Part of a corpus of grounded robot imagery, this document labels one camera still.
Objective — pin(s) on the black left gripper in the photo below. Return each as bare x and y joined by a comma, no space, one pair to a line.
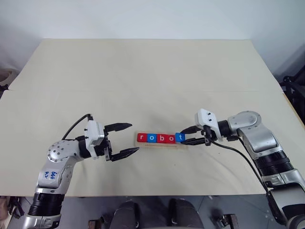
106,145

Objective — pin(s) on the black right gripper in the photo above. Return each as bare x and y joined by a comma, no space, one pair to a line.
206,136

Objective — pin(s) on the blue t letter block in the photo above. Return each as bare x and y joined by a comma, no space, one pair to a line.
180,137

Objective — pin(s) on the red r letter block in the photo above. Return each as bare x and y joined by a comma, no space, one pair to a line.
142,137

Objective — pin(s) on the red o letter block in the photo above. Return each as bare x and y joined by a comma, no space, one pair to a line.
171,138

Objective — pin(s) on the blue o letter block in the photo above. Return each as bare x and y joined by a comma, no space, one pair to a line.
152,138

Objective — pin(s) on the red b letter block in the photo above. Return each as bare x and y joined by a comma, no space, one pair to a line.
161,138

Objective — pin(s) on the wooden block tray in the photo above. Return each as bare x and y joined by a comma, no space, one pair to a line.
162,146

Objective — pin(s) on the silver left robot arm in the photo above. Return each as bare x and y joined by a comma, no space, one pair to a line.
57,152

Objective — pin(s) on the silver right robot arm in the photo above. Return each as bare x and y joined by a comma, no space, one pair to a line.
259,140

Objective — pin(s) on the dark rounded shape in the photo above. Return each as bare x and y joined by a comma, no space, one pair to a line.
127,214
184,213

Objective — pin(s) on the small black stand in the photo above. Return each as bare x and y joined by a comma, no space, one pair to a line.
3,86

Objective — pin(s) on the round wooden object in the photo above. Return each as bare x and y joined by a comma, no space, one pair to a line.
7,75

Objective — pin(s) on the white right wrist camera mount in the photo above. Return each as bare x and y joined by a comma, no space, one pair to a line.
207,119

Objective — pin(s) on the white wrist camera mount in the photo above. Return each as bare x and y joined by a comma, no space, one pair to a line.
94,132
207,119

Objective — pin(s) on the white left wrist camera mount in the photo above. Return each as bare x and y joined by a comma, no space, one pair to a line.
94,132

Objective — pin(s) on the black metal frame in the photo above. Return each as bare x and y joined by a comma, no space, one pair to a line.
294,93

